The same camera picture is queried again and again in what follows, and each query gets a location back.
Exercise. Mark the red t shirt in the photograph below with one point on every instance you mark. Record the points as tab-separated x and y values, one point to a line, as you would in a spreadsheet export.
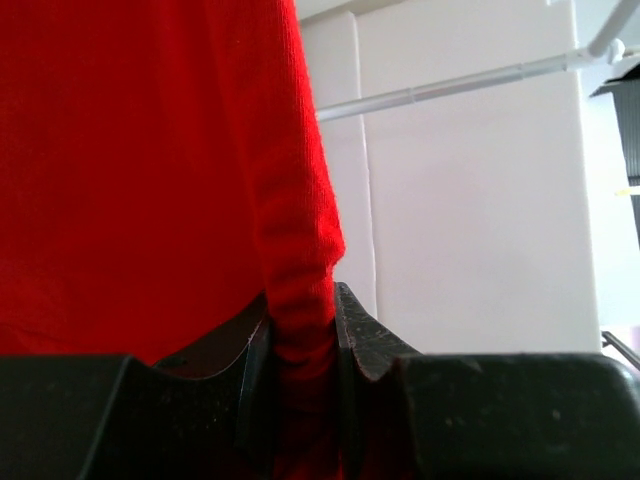
161	166

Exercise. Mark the white clothes rack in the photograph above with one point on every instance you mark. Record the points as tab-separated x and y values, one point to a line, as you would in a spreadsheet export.
604	48

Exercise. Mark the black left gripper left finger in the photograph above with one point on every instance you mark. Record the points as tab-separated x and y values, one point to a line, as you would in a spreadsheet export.
204	412

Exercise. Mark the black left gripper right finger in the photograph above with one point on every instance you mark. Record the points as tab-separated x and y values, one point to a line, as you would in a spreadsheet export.
409	415

